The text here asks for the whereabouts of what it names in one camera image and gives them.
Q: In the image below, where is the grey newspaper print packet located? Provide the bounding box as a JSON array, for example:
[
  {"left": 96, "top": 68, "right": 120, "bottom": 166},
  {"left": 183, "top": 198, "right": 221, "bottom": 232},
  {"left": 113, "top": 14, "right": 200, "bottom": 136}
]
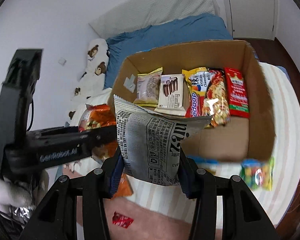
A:
[{"left": 113, "top": 95, "right": 211, "bottom": 186}]

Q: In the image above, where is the small red candy packet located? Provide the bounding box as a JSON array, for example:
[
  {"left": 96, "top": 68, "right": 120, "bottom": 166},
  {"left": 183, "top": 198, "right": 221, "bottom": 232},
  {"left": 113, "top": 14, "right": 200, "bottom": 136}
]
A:
[{"left": 112, "top": 212, "right": 134, "bottom": 229}]

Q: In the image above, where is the orange panda snack bag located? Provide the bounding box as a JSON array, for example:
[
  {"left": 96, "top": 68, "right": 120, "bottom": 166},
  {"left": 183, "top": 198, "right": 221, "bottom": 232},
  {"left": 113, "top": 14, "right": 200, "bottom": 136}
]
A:
[{"left": 78, "top": 104, "right": 118, "bottom": 164}]

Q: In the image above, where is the colourful candy ball bag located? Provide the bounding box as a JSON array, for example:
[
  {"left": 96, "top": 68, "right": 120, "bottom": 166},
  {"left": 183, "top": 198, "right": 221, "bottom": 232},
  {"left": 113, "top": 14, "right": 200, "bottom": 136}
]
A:
[{"left": 240, "top": 157, "right": 274, "bottom": 191}]

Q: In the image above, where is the white Franzzi wafer packet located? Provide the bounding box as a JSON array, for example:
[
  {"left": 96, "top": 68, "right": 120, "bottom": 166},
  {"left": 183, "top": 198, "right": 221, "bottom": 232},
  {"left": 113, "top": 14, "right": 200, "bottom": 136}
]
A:
[{"left": 154, "top": 74, "right": 186, "bottom": 116}]

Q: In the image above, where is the yellow instant noodle packet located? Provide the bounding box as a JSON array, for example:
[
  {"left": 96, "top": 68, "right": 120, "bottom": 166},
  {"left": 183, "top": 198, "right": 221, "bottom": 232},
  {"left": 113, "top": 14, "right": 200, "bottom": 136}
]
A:
[{"left": 182, "top": 67, "right": 230, "bottom": 127}]

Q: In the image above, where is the red spicy snack packet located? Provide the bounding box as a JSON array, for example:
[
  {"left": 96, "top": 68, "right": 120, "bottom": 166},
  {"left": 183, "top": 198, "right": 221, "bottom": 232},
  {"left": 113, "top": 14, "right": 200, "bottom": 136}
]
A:
[{"left": 224, "top": 68, "right": 250, "bottom": 119}]

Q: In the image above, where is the pale pastry packet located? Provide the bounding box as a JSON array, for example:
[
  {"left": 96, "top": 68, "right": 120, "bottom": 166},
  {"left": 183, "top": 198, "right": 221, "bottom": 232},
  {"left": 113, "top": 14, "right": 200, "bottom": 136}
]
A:
[{"left": 133, "top": 67, "right": 163, "bottom": 107}]

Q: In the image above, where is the orange snack packet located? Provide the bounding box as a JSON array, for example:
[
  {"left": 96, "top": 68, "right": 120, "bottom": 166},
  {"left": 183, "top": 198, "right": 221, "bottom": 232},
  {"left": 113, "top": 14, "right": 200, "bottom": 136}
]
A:
[{"left": 113, "top": 173, "right": 133, "bottom": 198}]

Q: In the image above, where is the pink striped cat blanket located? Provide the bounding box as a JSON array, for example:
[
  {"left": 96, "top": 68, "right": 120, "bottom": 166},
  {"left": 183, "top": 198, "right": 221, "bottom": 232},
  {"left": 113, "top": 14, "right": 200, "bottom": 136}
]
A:
[{"left": 62, "top": 62, "right": 300, "bottom": 240}]

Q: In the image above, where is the bear print pillow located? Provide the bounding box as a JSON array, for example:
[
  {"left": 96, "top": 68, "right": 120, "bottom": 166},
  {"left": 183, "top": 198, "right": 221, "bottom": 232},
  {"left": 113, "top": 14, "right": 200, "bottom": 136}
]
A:
[{"left": 68, "top": 38, "right": 109, "bottom": 119}]

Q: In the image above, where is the cardboard milk box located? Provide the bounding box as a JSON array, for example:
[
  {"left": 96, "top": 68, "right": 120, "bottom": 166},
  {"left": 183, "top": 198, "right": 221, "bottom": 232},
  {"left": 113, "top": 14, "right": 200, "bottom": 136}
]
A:
[{"left": 111, "top": 40, "right": 275, "bottom": 162}]

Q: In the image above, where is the blue bed sheet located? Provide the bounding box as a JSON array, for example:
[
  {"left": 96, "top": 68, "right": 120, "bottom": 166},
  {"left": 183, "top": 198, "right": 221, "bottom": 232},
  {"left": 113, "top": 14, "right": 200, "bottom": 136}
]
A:
[{"left": 104, "top": 13, "right": 232, "bottom": 88}]

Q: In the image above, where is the white padded headboard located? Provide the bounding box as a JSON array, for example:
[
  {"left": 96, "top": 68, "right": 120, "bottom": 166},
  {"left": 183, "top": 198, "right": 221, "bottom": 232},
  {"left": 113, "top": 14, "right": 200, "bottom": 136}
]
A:
[{"left": 89, "top": 0, "right": 219, "bottom": 39}]

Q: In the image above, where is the white door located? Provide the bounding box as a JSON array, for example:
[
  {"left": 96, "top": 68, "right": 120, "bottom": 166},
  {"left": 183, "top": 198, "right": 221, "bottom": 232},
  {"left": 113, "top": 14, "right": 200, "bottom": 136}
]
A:
[{"left": 223, "top": 0, "right": 277, "bottom": 40}]

